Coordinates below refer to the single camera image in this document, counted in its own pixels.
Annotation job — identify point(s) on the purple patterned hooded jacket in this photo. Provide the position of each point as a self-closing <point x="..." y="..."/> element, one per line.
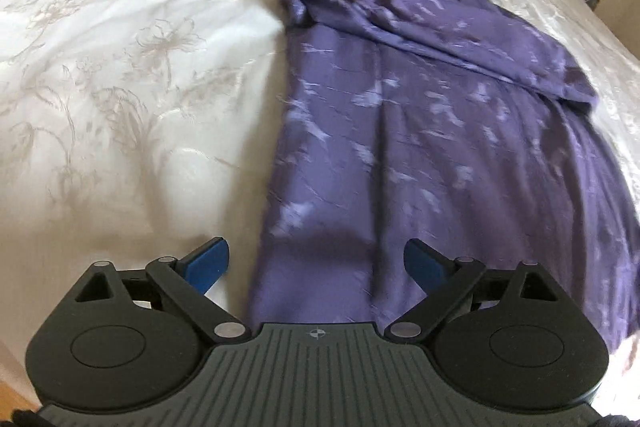
<point x="400" y="132"/>

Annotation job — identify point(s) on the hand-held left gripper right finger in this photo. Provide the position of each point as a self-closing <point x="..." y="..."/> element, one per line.
<point x="425" y="264"/>

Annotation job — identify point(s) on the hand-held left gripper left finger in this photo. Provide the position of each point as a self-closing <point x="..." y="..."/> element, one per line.
<point x="205" y="264"/>

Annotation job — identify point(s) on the bed with white floral bedspread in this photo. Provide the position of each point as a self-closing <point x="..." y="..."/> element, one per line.
<point x="125" y="82"/>

